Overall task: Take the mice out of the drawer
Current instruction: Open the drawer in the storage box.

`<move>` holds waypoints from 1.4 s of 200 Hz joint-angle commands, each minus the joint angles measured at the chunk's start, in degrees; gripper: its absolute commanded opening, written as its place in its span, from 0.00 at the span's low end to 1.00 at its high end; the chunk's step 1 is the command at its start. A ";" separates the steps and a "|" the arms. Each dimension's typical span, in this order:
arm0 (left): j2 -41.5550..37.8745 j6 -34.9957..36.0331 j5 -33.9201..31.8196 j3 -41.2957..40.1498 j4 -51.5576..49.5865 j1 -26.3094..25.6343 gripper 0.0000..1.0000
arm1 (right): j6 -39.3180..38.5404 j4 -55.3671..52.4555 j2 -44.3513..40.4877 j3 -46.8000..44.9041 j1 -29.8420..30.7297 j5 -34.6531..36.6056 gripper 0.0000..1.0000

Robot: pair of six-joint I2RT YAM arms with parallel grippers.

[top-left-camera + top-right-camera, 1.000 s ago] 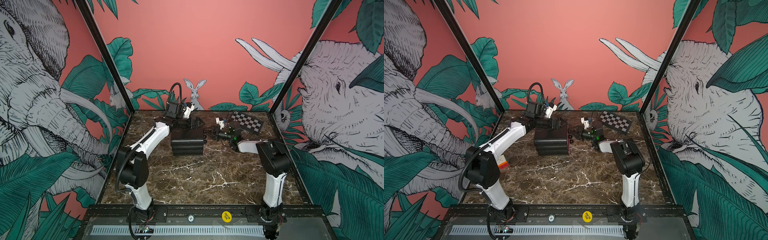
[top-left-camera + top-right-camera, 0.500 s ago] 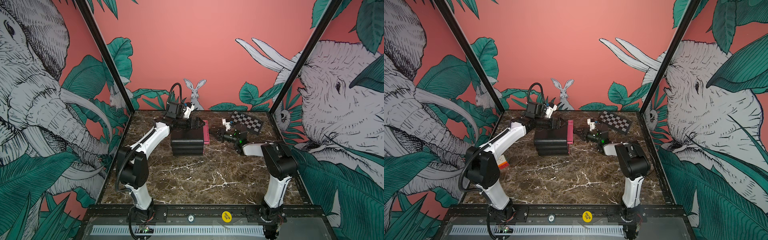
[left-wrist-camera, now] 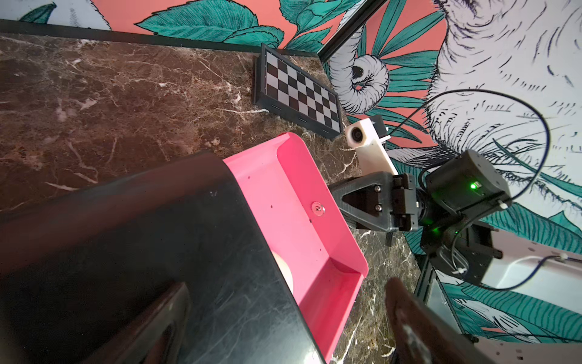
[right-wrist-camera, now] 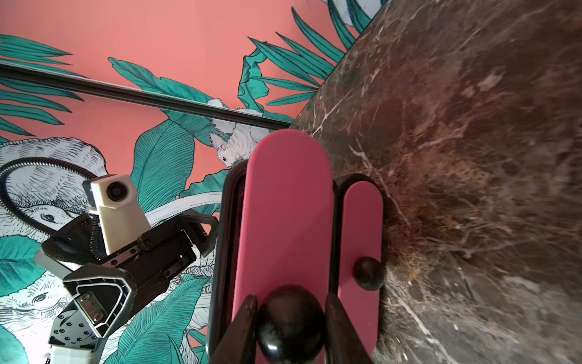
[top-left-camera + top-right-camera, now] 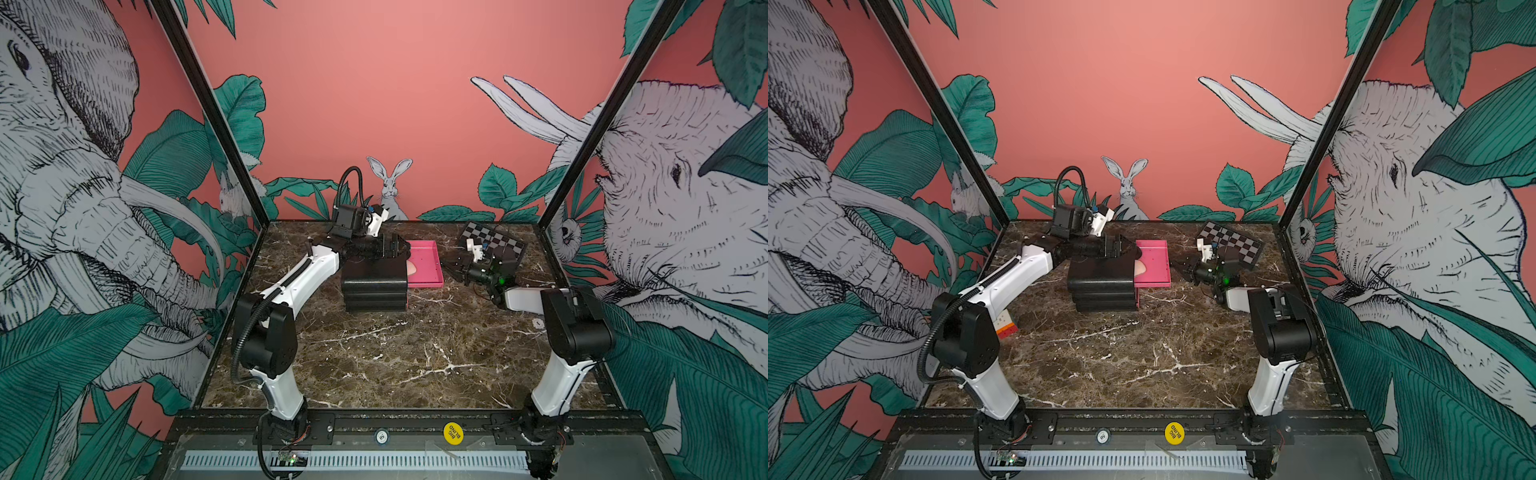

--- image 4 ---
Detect left corrugated black cable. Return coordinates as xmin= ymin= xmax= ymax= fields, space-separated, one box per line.
xmin=0 ymin=156 xmax=108 ymax=262

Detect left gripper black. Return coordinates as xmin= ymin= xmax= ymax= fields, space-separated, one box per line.
xmin=64 ymin=213 xmax=219 ymax=337

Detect pink drawer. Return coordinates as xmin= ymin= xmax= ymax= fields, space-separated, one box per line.
xmin=337 ymin=176 xmax=383 ymax=353
xmin=233 ymin=129 xmax=334 ymax=311

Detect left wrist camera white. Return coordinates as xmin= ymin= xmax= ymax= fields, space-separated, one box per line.
xmin=83 ymin=174 xmax=151 ymax=255

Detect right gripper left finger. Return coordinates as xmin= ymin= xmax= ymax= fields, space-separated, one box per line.
xmin=210 ymin=294 xmax=259 ymax=364

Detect left black frame post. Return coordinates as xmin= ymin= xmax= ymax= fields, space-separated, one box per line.
xmin=1 ymin=61 xmax=291 ymax=130

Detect black drawer cabinet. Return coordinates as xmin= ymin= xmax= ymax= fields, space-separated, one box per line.
xmin=206 ymin=163 xmax=384 ymax=354

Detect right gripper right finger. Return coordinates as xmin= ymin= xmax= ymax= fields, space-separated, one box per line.
xmin=325 ymin=294 xmax=371 ymax=364

